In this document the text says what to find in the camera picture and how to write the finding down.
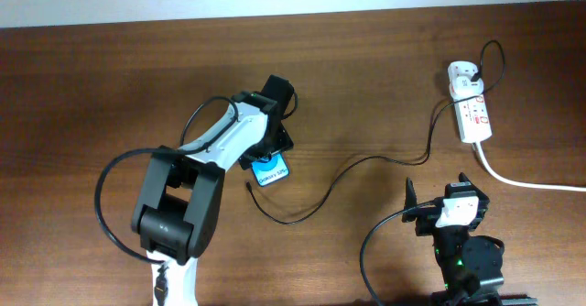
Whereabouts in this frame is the blue screen Galaxy smartphone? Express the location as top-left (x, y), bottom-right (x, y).
top-left (252, 154), bottom-right (289, 187)

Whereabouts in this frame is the black USB charging cable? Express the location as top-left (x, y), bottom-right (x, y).
top-left (244, 39), bottom-right (507, 225)

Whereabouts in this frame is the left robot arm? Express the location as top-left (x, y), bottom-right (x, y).
top-left (131, 75), bottom-right (296, 305)

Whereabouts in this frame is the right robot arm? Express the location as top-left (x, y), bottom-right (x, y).
top-left (402, 173), bottom-right (538, 306)

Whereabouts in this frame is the white USB charger plug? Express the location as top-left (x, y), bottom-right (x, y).
top-left (450, 75), bottom-right (484, 101)

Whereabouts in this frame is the white power strip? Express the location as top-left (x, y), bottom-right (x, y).
top-left (447, 60), bottom-right (492, 144)

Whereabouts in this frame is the white power strip cord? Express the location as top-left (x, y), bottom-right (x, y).
top-left (472, 141), bottom-right (586, 193)

